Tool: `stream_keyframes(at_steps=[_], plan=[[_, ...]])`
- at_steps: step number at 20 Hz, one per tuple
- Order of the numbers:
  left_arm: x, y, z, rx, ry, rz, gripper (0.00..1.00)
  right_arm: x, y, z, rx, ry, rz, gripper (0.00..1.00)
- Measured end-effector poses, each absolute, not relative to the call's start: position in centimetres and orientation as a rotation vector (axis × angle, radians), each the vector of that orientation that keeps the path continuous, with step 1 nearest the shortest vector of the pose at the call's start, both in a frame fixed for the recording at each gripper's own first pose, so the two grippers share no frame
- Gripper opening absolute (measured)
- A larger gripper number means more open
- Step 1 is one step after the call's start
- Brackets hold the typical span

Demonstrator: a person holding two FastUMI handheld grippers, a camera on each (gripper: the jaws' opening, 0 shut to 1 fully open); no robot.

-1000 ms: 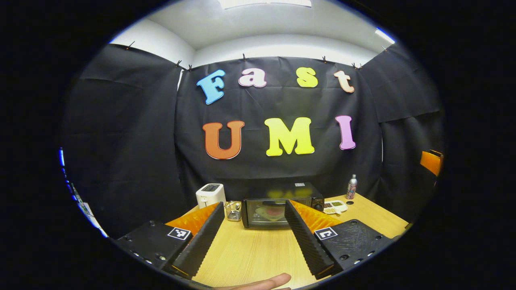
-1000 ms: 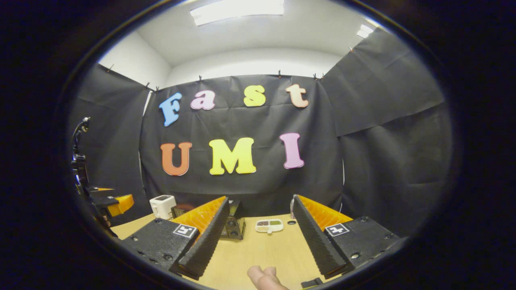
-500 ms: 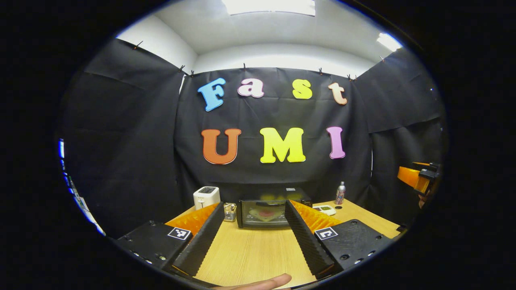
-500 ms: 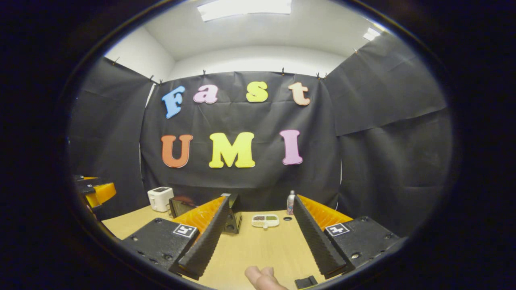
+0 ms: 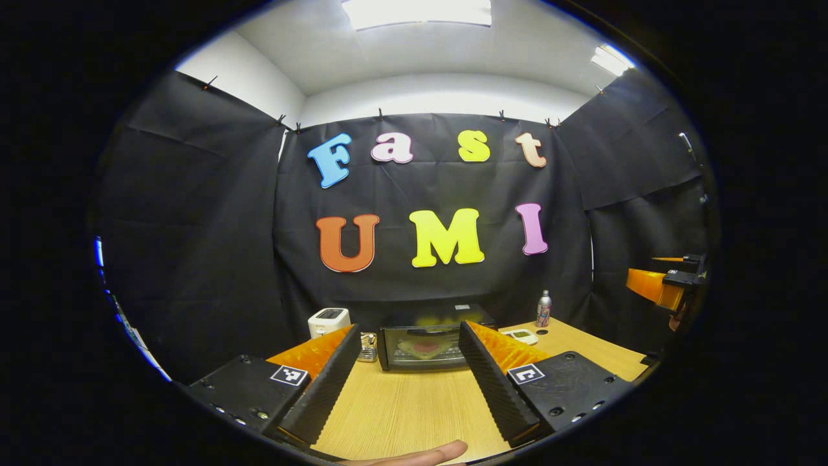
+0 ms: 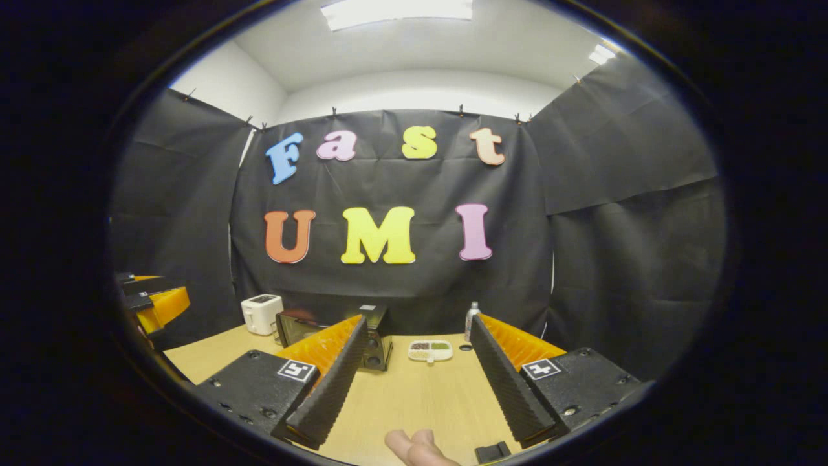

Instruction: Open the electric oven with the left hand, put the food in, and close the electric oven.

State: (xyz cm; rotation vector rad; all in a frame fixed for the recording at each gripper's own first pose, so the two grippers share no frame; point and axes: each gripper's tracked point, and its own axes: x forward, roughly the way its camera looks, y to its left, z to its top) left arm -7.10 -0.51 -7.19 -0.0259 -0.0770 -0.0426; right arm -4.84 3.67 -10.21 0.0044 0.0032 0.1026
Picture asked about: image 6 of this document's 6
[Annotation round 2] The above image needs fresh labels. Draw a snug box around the large ceiling light panel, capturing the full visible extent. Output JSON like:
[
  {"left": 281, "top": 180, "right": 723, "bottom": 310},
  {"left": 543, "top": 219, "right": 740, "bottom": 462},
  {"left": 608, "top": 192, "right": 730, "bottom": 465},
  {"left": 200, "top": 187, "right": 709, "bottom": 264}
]
[{"left": 321, "top": 0, "right": 474, "bottom": 32}]

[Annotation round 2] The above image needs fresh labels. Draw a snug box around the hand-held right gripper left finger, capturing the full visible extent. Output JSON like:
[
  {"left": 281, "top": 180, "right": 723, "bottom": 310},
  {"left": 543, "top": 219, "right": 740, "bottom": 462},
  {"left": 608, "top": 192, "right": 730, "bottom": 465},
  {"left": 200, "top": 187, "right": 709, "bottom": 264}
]
[{"left": 194, "top": 315, "right": 371, "bottom": 452}]

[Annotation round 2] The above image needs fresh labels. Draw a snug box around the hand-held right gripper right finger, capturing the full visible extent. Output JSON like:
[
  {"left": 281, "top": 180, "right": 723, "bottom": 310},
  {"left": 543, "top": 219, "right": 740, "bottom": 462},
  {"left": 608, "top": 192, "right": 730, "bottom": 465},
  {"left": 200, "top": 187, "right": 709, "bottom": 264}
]
[{"left": 469, "top": 313, "right": 654, "bottom": 449}]

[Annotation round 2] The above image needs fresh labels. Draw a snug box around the white toaster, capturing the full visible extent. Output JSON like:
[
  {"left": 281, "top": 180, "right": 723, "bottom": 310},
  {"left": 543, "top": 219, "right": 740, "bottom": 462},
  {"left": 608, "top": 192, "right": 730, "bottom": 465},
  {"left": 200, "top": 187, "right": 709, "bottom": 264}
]
[{"left": 241, "top": 294, "right": 284, "bottom": 336}]

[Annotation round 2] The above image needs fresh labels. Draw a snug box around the black electric oven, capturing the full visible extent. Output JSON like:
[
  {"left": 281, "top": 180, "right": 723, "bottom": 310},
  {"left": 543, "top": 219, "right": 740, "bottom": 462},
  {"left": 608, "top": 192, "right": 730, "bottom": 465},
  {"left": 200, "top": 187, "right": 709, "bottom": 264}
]
[{"left": 275, "top": 304, "right": 393, "bottom": 373}]

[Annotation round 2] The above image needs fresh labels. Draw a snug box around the white divided seasoning dish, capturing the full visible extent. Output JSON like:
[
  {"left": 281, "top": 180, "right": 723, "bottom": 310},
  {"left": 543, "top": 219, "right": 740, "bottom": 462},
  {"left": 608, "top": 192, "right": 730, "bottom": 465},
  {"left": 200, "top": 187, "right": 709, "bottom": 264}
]
[{"left": 408, "top": 340, "right": 453, "bottom": 364}]

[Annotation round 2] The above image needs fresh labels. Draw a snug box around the black backdrop cloth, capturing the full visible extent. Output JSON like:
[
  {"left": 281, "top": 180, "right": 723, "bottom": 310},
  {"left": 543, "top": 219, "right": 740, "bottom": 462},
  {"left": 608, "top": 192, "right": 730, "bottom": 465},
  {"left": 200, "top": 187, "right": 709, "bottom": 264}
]
[{"left": 109, "top": 55, "right": 726, "bottom": 383}]

